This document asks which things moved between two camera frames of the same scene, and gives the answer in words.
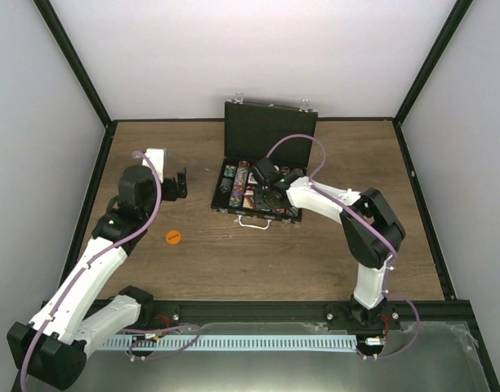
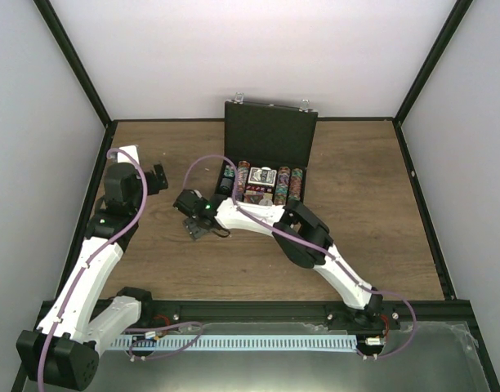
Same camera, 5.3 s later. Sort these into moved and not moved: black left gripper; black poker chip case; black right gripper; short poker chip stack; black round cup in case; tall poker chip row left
Moved: black left gripper; black right gripper
Not moved: short poker chip stack; black round cup in case; black poker chip case; tall poker chip row left
